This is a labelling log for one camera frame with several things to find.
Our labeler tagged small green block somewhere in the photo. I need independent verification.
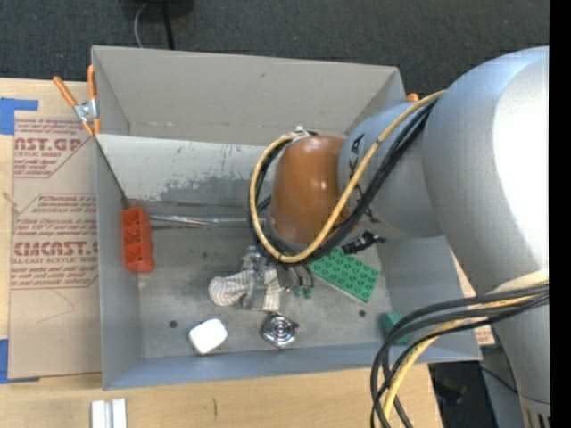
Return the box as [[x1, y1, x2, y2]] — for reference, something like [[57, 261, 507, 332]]
[[380, 310, 414, 346]]

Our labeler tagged brown cardboard board, red print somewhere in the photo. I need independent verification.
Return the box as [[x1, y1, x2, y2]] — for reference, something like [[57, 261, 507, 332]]
[[0, 77, 104, 383]]

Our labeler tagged clear plastic tube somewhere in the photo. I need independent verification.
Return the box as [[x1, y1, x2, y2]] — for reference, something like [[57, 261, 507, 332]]
[[147, 213, 252, 230]]

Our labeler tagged grey metal bin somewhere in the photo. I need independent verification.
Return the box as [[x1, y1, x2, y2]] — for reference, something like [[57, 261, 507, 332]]
[[90, 45, 484, 391]]

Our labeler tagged green studded flat plate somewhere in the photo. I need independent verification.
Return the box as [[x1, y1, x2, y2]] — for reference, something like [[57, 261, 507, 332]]
[[308, 245, 381, 304]]

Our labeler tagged striped beige cloth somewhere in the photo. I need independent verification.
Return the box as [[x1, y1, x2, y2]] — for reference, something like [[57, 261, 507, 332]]
[[207, 268, 287, 312]]

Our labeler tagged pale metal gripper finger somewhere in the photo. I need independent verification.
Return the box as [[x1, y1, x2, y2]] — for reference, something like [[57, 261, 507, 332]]
[[258, 275, 281, 311], [243, 270, 261, 308]]

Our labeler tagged white rounded block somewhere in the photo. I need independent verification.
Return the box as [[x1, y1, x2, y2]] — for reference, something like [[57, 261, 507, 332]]
[[187, 317, 229, 356]]

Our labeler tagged orange ribbed block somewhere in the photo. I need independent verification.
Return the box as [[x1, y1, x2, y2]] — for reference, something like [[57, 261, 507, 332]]
[[121, 207, 157, 275]]

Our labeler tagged black cylinder on white bracket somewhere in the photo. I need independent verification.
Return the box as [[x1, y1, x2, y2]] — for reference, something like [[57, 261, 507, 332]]
[[342, 231, 387, 254]]

